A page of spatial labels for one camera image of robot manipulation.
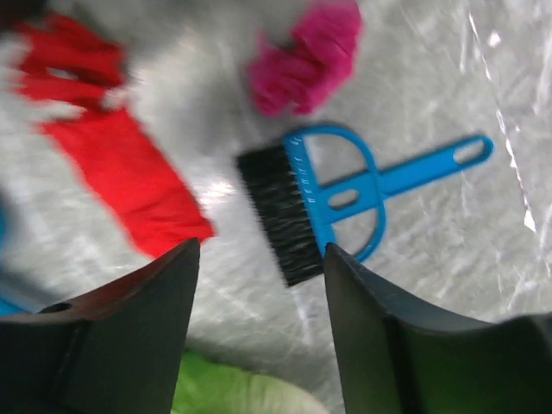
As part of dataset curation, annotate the blue dustpan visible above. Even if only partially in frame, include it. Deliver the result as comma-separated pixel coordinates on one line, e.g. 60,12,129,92
1,197,41,315

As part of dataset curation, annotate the green cabbage on table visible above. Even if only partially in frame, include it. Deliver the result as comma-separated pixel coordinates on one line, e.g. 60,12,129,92
171,351,328,414

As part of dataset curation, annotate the pink paper scrap centre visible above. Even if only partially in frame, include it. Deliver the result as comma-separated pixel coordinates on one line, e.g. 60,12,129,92
248,1,363,116

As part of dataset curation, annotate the flat red paper scrap left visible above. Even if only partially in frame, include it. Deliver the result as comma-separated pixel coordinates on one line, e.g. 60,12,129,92
16,12,215,258

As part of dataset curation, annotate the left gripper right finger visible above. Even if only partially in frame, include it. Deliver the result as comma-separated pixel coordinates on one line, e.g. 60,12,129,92
324,244,551,413

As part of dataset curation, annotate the blue hand brush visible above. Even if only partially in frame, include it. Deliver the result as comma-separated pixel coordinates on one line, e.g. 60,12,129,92
236,125,494,287

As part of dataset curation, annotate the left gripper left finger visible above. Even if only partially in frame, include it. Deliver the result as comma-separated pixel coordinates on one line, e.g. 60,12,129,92
1,240,200,413

